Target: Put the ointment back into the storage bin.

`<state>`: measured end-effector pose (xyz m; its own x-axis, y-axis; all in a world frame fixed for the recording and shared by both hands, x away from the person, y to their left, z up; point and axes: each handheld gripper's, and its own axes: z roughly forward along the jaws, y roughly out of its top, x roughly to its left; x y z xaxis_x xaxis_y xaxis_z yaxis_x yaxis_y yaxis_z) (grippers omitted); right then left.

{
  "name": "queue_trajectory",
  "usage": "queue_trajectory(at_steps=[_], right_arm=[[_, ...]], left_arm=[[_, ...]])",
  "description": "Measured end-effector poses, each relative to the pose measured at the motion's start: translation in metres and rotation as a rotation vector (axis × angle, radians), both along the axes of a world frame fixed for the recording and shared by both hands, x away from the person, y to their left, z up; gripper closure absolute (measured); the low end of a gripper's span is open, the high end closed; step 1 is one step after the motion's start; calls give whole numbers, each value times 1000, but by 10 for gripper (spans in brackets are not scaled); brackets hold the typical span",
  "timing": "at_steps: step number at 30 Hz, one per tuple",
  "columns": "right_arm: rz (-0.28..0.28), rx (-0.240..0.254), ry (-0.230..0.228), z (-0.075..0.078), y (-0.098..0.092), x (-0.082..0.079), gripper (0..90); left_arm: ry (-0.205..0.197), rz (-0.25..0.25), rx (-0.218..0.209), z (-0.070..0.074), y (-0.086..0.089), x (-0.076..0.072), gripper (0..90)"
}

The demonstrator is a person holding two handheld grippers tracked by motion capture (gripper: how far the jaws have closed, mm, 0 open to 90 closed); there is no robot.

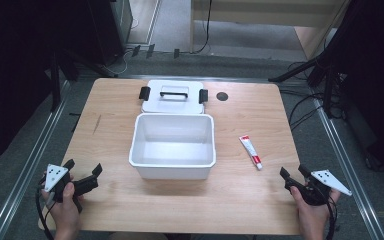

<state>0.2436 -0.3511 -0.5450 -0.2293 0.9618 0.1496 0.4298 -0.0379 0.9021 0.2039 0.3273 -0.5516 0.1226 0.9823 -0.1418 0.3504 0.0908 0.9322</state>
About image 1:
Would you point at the black round table grommet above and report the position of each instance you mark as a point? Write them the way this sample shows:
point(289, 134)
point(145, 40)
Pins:
point(222, 96)

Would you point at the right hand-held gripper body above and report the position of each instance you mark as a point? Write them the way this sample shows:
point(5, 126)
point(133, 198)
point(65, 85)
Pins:
point(330, 181)

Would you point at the white and red tube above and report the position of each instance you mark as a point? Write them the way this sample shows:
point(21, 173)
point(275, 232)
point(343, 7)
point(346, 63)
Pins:
point(251, 152)

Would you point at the dark curtain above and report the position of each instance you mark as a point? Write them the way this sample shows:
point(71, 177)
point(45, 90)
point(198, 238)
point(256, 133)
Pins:
point(376, 83)
point(13, 66)

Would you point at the black cabinet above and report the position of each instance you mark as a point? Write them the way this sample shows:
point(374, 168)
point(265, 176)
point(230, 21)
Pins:
point(113, 30)

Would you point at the person's right hand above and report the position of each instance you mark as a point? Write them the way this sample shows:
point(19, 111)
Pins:
point(310, 215)

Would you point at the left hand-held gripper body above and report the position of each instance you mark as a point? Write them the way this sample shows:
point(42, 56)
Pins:
point(54, 176)

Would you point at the metal floor rail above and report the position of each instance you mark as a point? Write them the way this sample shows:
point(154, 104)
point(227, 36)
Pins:
point(346, 166)
point(26, 166)

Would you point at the person's left hand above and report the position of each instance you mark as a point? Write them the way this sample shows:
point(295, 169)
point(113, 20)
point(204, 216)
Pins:
point(65, 211)

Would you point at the black tripod stand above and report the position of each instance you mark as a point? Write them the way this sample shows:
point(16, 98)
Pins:
point(55, 86)
point(328, 90)

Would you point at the white plastic storage box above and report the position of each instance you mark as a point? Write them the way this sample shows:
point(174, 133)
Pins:
point(171, 146)

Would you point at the small black floor bracket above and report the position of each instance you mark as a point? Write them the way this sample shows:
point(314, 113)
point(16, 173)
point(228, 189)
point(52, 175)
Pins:
point(176, 53)
point(150, 50)
point(135, 50)

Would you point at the light wooden furniture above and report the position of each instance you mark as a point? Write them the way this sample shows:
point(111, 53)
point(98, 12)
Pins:
point(266, 16)

